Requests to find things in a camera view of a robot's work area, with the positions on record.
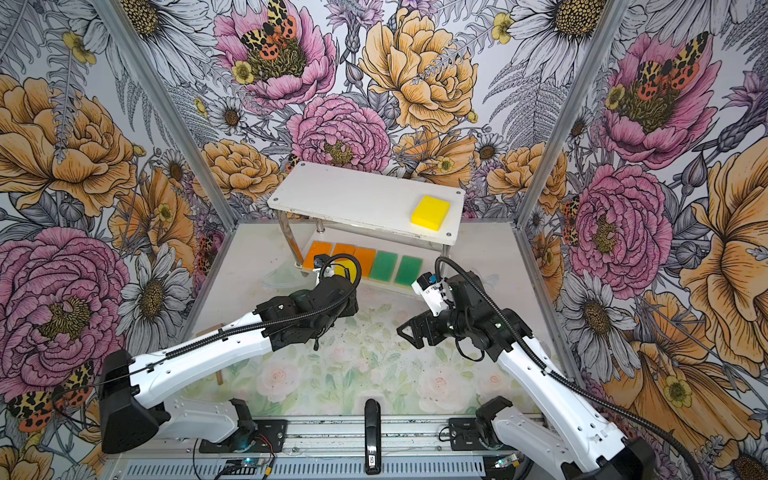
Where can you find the aluminium front rail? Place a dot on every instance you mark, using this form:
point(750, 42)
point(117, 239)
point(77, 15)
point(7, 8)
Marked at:
point(331, 447)

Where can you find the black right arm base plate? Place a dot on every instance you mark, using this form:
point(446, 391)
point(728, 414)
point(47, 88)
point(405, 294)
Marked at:
point(471, 434)

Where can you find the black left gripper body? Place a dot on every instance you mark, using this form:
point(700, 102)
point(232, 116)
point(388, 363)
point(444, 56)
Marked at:
point(322, 325)

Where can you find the light green sponge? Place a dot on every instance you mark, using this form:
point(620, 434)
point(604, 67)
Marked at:
point(383, 266)
point(409, 270)

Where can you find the white two-tier metal shelf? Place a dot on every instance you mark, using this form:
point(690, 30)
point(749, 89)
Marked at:
point(367, 210)

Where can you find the yellow sponge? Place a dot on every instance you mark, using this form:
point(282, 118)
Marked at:
point(430, 213)

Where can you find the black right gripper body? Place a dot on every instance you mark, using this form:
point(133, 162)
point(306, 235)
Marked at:
point(451, 323)

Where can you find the yellow sponge block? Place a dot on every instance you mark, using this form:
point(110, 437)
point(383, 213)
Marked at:
point(342, 270)

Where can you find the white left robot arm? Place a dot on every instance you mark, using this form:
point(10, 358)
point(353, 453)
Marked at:
point(140, 396)

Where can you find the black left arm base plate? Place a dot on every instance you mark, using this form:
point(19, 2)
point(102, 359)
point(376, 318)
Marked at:
point(258, 436)

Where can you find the small wooden mallet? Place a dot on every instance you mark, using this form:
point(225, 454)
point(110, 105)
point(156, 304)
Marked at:
point(218, 374)

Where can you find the orange sponge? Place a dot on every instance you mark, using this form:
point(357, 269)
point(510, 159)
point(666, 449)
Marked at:
point(365, 257)
point(341, 248)
point(316, 248)

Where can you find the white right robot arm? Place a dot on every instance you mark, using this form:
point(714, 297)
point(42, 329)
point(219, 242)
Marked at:
point(578, 442)

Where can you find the black stapler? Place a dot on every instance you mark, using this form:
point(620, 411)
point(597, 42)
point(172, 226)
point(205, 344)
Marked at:
point(372, 436)

